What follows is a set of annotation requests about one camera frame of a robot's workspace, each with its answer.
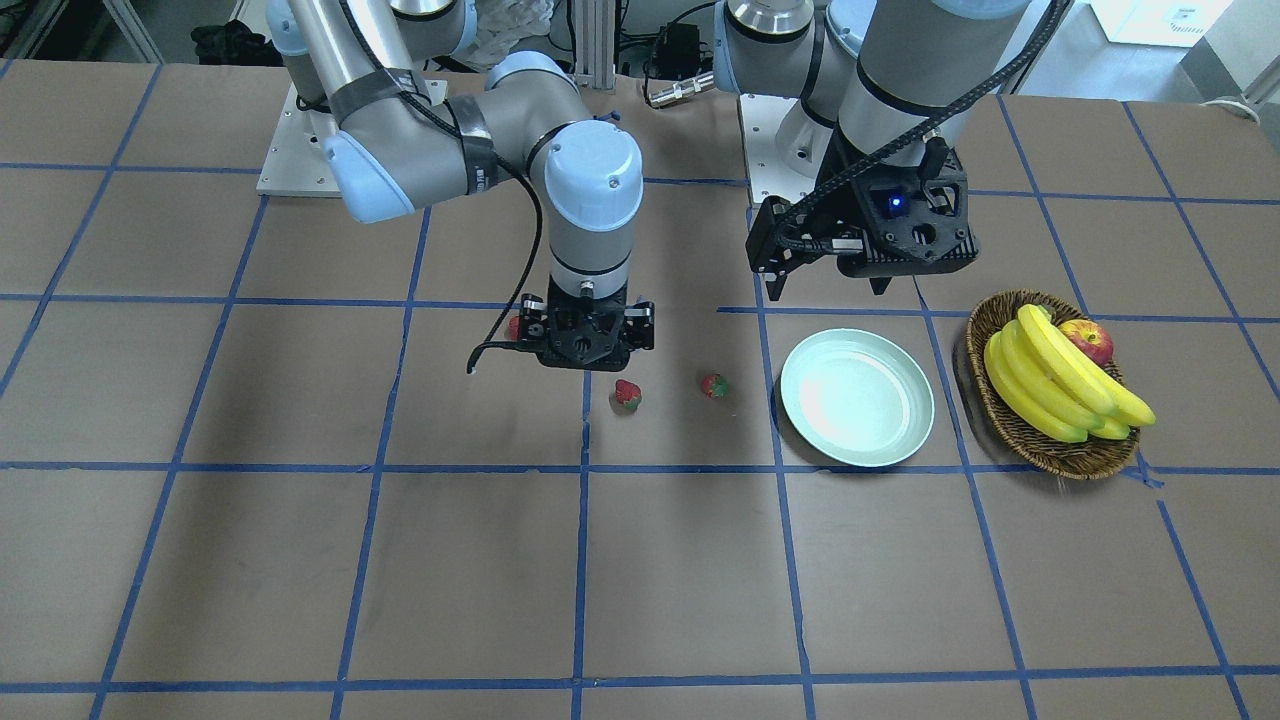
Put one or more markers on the yellow banana bunch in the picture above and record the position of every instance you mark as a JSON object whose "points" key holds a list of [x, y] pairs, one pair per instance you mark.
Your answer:
{"points": [[1054, 387]]}

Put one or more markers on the light green plate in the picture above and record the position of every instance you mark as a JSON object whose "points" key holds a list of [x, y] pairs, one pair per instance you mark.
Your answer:
{"points": [[857, 397]]}

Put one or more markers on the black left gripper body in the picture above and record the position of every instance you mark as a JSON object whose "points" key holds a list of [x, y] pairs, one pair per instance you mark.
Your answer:
{"points": [[843, 207]]}

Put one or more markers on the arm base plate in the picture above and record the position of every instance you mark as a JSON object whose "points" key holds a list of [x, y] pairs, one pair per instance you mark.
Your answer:
{"points": [[782, 146], [309, 154]]}

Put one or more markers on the red apple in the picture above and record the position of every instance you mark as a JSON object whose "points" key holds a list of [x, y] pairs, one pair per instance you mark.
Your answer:
{"points": [[1091, 338]]}

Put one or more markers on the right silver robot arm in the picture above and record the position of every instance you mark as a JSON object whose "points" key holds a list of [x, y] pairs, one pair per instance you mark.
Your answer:
{"points": [[356, 70]]}

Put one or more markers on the wicker basket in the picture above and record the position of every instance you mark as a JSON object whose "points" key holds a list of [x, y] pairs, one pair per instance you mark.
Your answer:
{"points": [[1003, 433]]}

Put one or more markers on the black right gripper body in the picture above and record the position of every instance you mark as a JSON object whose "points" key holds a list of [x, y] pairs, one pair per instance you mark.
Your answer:
{"points": [[531, 328]]}

